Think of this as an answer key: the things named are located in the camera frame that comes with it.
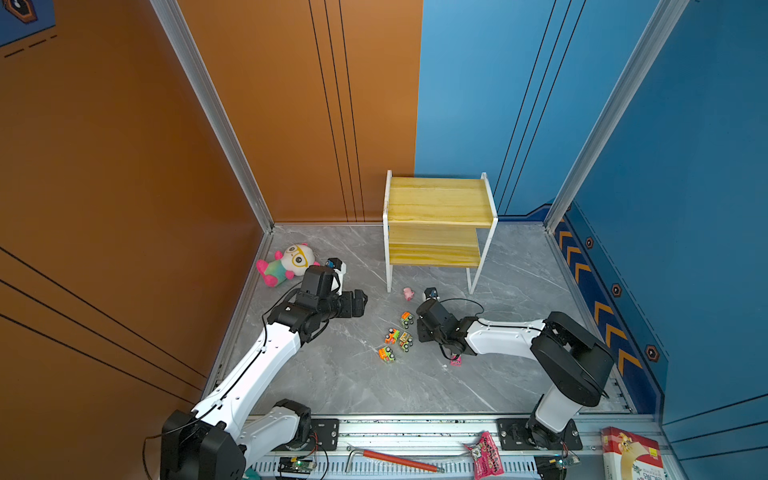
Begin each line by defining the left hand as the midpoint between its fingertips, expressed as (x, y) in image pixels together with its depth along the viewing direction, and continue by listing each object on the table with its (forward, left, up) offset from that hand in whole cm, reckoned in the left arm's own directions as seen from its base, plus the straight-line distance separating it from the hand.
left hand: (355, 293), depth 81 cm
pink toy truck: (-13, -29, -15) cm, 35 cm away
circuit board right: (-37, -49, -17) cm, 64 cm away
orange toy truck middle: (-6, -10, -13) cm, 18 cm away
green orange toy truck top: (-1, -15, -14) cm, 20 cm away
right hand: (-1, -19, -15) cm, 25 cm away
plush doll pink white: (+18, +23, -9) cm, 31 cm away
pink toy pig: (+9, -15, -14) cm, 22 cm away
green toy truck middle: (-8, -14, -14) cm, 21 cm away
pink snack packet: (-35, -33, -15) cm, 51 cm away
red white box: (-35, -64, -12) cm, 74 cm away
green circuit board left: (-37, +13, -17) cm, 43 cm away
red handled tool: (-36, -11, -15) cm, 41 cm away
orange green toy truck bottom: (-12, -9, -14) cm, 20 cm away
